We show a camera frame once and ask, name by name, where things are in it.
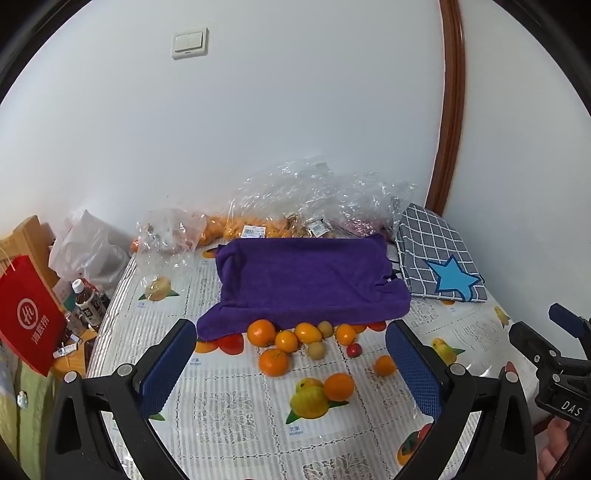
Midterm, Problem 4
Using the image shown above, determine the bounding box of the person's right hand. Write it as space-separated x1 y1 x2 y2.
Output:
537 416 573 480

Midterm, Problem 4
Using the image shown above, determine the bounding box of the brown wooden door frame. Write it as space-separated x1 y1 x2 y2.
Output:
425 0 466 214

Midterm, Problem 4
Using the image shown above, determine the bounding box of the dark drink bottle white cap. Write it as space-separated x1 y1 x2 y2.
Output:
71 278 110 332

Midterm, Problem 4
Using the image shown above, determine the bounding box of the clear plastic bag of oranges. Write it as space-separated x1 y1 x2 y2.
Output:
203 159 340 241

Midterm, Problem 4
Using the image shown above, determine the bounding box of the grey checked cloth blue star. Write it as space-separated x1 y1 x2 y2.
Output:
394 203 486 304

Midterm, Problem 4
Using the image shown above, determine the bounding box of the wooden bedside table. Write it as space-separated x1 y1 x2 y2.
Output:
50 335 99 385

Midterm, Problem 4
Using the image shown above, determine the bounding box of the purple towel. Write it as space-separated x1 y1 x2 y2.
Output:
196 233 411 343

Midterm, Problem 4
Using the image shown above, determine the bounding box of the clear plastic bag red fruit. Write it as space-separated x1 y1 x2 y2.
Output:
131 208 208 257

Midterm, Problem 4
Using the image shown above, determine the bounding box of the large orange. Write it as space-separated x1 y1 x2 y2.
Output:
247 319 278 348
322 373 355 402
259 348 291 378

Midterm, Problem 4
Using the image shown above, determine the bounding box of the red paper bag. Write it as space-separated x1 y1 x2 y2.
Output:
0 255 68 377

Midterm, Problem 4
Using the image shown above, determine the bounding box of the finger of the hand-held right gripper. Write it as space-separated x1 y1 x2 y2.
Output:
509 320 564 394
549 302 591 341

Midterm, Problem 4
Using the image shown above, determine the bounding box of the white wall light switch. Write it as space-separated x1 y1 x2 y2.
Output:
172 28 209 60

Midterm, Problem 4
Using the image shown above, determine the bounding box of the green patterned cloth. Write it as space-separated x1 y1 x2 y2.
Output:
0 344 63 467

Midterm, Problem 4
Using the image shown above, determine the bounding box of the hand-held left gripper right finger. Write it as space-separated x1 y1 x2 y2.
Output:
385 319 539 480

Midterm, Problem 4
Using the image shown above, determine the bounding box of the wooden headboard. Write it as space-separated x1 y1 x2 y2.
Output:
0 216 58 282

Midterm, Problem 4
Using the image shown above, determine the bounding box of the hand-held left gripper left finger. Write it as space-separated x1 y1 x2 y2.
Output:
44 318 198 480

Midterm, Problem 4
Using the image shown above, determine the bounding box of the white plastic bag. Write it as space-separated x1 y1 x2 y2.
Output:
48 210 131 296

